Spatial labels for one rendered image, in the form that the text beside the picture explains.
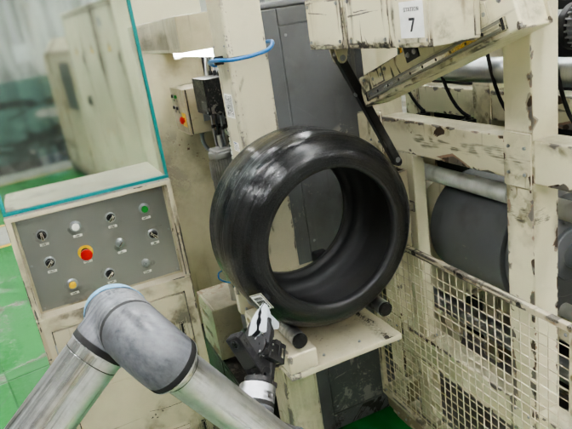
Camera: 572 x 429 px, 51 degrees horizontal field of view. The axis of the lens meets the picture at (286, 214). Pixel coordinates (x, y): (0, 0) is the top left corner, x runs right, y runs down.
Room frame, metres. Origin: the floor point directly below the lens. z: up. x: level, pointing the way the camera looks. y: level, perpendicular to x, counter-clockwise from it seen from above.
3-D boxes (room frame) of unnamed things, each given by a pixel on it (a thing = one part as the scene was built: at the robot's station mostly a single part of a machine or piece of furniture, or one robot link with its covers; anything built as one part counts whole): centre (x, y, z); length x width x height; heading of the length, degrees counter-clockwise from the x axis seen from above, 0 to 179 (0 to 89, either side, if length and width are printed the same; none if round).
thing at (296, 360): (1.61, 0.08, 0.83); 0.36 x 0.09 x 0.06; 22
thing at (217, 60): (1.89, 0.06, 1.66); 0.19 x 0.19 x 0.06; 22
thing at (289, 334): (1.60, 0.08, 0.90); 0.35 x 0.05 x 0.05; 22
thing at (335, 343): (1.66, -0.05, 0.80); 0.37 x 0.36 x 0.02; 112
